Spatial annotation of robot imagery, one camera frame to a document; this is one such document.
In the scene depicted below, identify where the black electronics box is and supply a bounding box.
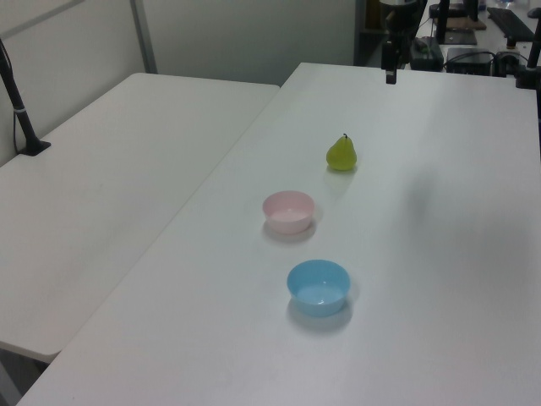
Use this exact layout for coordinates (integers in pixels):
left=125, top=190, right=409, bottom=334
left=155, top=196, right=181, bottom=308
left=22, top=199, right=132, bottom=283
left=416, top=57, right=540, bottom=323
left=445, top=47, right=496, bottom=75

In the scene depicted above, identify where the yellow shelf panel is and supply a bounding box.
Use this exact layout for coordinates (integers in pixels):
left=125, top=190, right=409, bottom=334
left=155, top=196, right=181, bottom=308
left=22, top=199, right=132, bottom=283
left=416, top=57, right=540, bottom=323
left=364, top=0, right=385, bottom=31

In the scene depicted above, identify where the dark device with green part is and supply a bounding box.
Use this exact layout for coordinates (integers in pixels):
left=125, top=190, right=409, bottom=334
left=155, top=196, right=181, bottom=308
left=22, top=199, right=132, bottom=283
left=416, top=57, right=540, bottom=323
left=408, top=36, right=445, bottom=71

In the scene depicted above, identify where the black camera stand with clamp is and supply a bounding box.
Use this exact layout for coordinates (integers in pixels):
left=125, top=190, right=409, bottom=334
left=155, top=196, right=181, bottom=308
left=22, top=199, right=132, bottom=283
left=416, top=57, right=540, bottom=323
left=0, top=37, right=52, bottom=156

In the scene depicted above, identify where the blue plastic bowl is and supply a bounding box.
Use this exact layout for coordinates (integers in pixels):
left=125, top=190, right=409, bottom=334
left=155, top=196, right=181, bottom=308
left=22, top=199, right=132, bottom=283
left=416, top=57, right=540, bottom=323
left=287, top=259, right=352, bottom=319

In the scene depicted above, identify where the grey partition frame post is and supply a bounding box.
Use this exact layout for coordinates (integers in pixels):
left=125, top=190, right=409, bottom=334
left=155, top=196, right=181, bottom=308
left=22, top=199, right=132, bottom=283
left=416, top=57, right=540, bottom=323
left=128, top=0, right=159, bottom=75

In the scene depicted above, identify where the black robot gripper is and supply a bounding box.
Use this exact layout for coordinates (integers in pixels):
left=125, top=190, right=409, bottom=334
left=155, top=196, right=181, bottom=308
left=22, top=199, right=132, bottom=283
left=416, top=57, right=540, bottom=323
left=379, top=0, right=419, bottom=85

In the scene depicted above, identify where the pink plastic bowl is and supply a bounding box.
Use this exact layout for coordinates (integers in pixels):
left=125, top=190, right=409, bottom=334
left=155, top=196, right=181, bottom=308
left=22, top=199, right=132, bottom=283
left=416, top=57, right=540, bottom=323
left=261, top=189, right=316, bottom=235

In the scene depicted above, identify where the black keyboard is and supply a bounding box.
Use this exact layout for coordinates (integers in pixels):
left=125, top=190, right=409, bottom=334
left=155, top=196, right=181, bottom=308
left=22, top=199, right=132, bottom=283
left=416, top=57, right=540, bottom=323
left=485, top=5, right=536, bottom=42

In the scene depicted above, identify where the white side table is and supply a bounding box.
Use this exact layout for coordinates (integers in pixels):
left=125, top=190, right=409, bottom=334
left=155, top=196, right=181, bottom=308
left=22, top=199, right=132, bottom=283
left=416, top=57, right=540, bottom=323
left=0, top=72, right=281, bottom=363

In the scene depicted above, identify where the black monitor stand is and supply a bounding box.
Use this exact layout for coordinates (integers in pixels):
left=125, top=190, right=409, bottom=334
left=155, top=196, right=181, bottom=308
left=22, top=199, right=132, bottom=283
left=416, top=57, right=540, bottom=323
left=428, top=0, right=478, bottom=47

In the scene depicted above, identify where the green pear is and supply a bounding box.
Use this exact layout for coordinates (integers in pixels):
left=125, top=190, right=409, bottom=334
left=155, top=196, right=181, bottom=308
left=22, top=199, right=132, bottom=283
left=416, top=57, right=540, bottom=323
left=325, top=133, right=359, bottom=173

